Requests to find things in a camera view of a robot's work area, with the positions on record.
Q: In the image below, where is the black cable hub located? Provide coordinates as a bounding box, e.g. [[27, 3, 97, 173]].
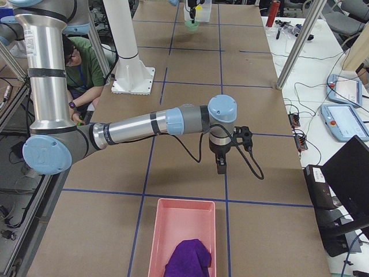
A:
[[294, 130, 308, 152], [288, 113, 300, 129]]

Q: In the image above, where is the mint green bowl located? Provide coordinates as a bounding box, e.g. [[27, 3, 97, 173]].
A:
[[184, 20, 199, 32]]

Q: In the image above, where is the purple cloth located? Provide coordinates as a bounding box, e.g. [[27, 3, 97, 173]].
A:
[[164, 239, 212, 276]]

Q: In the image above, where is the clear plastic bin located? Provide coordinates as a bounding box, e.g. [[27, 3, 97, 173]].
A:
[[183, 0, 212, 23]]

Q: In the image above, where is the aluminium frame post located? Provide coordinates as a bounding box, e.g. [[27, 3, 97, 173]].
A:
[[276, 0, 326, 90]]

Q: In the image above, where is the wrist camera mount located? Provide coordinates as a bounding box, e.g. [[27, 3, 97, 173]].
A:
[[233, 126, 253, 153]]

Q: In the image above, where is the person in green shirt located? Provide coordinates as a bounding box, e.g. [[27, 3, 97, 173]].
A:
[[62, 35, 105, 125]]

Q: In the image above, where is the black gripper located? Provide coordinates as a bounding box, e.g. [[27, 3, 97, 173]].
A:
[[186, 0, 205, 24], [209, 143, 231, 174]]

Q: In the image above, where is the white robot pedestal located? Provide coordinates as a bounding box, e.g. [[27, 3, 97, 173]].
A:
[[103, 0, 155, 95]]

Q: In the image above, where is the near teach pendant tablet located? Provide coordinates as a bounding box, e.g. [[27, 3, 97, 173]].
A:
[[321, 104, 368, 142]]

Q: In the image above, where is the pink plastic bin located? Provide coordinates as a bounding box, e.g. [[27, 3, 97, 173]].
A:
[[148, 199, 217, 276]]

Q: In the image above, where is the teach pendant tablet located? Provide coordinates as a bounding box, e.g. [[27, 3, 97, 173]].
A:
[[326, 74, 363, 107], [321, 104, 368, 142]]

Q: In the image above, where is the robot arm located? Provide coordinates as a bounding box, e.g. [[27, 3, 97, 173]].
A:
[[12, 1, 237, 175], [168, 0, 205, 24]]

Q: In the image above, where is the far teach pendant tablet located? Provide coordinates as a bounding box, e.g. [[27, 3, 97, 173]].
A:
[[326, 74, 363, 107]]

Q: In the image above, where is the black power box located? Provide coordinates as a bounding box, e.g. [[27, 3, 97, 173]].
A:
[[303, 164, 337, 210]]

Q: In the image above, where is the clear plastic bag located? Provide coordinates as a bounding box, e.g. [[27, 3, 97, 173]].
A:
[[274, 20, 303, 40]]

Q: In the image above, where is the red cylinder bottle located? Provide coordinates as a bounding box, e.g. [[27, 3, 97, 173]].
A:
[[266, 0, 280, 28]]

